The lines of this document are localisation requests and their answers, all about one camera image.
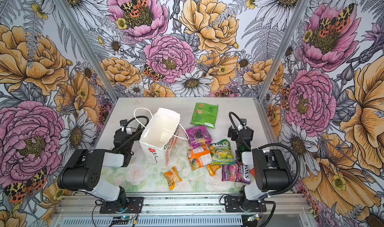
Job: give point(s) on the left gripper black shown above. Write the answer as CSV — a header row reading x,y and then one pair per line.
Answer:
x,y
124,126

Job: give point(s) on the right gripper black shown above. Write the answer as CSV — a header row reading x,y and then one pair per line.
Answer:
x,y
240,130

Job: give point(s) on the green Fox's lemon candy bag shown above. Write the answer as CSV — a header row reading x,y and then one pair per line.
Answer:
x,y
221,153

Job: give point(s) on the white paper gift bag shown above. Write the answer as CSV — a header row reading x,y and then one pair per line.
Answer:
x,y
160,136

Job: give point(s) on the purple raisin snack bag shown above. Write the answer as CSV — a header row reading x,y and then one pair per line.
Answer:
x,y
198,136

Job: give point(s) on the green Lay's chips bag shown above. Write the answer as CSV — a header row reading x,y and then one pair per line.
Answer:
x,y
205,115

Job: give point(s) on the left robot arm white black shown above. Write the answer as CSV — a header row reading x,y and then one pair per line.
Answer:
x,y
83,170

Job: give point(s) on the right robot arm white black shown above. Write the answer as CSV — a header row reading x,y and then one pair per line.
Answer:
x,y
271,172

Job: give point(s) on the purple Fox's berries candy bag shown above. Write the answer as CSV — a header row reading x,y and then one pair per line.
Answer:
x,y
235,173

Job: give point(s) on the orange Fox's fruits candy bag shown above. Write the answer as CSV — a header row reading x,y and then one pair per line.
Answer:
x,y
199,157

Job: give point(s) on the floral table mat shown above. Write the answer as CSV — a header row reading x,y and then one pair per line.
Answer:
x,y
142,176

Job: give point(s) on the small orange candy packet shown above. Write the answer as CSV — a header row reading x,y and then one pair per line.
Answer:
x,y
213,169

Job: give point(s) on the small orange yellow snack packet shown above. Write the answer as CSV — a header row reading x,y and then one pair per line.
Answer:
x,y
172,178

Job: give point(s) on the green circuit board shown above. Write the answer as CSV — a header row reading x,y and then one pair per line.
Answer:
x,y
253,218

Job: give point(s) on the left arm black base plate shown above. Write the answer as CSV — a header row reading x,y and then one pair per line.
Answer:
x,y
132,205

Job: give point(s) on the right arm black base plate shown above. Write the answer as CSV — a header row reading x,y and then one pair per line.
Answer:
x,y
236,204

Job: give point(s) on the aluminium front rail frame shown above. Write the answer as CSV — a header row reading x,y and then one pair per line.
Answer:
x,y
184,204

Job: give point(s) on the white slotted cable duct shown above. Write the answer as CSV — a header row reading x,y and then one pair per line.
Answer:
x,y
152,221

